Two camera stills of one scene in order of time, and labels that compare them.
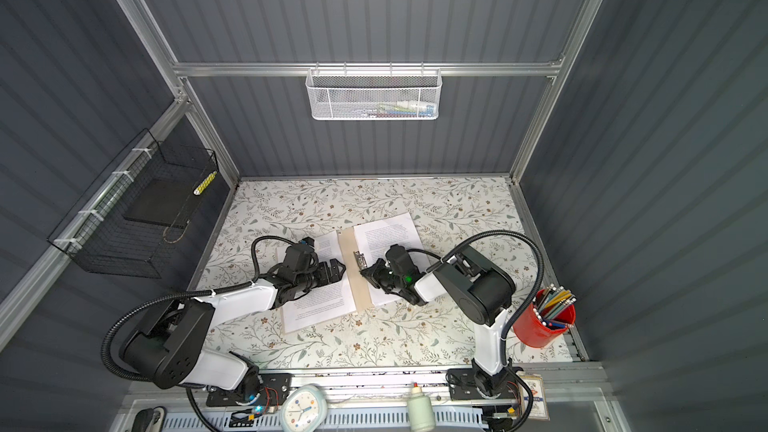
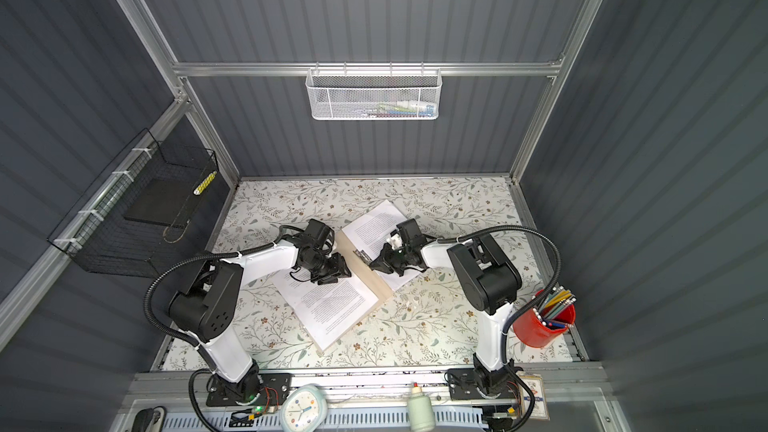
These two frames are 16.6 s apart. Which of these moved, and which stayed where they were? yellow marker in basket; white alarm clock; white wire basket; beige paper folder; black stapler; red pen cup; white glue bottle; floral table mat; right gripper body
Moved: beige paper folder; right gripper body
Stayed: red pen cup; white glue bottle; white alarm clock; floral table mat; black stapler; yellow marker in basket; white wire basket
